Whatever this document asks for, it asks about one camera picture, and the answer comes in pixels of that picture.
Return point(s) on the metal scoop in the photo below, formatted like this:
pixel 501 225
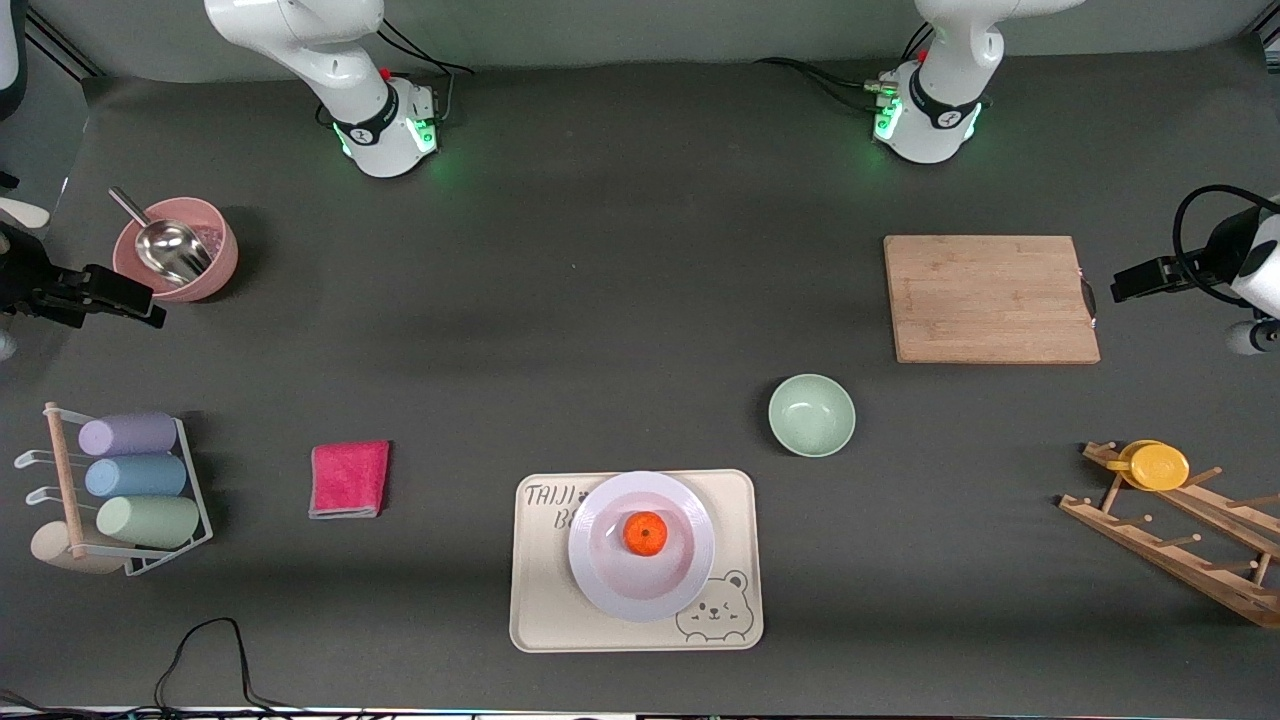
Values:
pixel 172 250

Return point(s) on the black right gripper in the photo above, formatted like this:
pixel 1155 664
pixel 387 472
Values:
pixel 27 276

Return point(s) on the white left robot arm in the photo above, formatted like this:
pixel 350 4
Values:
pixel 950 60

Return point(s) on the pink folded cloth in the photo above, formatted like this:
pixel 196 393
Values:
pixel 350 480

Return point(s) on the wooden peg drying rack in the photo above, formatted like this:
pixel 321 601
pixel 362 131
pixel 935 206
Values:
pixel 1150 545

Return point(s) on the light green bowl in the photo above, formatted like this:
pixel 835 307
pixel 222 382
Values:
pixel 812 415

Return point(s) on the yellow cup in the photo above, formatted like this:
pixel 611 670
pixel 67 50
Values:
pixel 1158 467

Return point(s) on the white round plate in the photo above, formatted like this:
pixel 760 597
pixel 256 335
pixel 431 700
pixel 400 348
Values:
pixel 600 575

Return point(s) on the wooden cutting board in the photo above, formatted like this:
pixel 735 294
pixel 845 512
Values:
pixel 990 300

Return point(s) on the white rounded object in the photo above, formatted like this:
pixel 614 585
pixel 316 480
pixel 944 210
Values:
pixel 25 212

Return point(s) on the beige cup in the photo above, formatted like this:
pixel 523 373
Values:
pixel 50 548

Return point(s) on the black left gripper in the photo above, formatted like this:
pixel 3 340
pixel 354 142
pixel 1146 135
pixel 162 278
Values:
pixel 1218 250

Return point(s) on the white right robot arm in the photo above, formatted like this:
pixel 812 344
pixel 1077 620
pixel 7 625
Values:
pixel 300 30

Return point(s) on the pink bowl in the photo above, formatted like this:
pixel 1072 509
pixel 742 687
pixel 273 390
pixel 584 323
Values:
pixel 225 262

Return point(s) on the black diagonal rail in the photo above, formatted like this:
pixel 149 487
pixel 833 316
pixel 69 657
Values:
pixel 60 45

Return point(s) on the green cup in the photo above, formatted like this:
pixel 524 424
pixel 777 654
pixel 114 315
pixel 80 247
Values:
pixel 150 521

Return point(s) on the beige bear print tray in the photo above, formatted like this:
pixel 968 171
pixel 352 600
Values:
pixel 550 610

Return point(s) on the orange mandarin fruit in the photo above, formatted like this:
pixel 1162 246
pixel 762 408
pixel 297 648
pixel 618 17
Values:
pixel 646 533

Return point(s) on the purple cup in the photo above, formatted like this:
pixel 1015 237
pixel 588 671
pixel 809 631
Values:
pixel 130 434

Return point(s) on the blue cup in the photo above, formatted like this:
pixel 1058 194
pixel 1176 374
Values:
pixel 135 476

